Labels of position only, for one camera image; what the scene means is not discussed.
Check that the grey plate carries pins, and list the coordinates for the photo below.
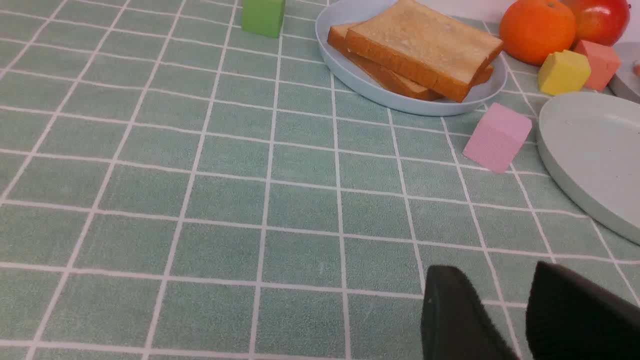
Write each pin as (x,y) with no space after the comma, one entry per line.
(625,83)

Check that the salmon foam cube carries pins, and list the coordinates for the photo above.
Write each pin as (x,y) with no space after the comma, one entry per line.
(603,60)

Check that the orange fruit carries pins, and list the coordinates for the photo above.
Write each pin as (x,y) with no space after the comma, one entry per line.
(533,29)

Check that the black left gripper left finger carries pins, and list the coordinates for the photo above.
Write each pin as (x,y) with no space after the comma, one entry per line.
(455,325)

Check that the pale green plate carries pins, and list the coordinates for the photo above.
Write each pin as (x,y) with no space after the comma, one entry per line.
(589,143)

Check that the yellow foam block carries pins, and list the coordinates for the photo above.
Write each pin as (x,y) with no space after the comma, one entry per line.
(563,72)

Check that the toast slice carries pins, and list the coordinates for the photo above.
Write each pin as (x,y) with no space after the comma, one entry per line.
(389,80)
(425,46)

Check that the light blue plate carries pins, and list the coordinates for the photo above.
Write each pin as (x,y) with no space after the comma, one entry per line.
(350,11)

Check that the green foam cube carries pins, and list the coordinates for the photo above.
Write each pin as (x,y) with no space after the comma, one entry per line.
(263,17)

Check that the pink foam cube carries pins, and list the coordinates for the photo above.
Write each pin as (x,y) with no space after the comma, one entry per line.
(497,138)

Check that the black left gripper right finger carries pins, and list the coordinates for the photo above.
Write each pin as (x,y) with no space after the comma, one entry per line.
(569,317)

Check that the red apple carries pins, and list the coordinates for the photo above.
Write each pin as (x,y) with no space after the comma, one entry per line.
(600,21)

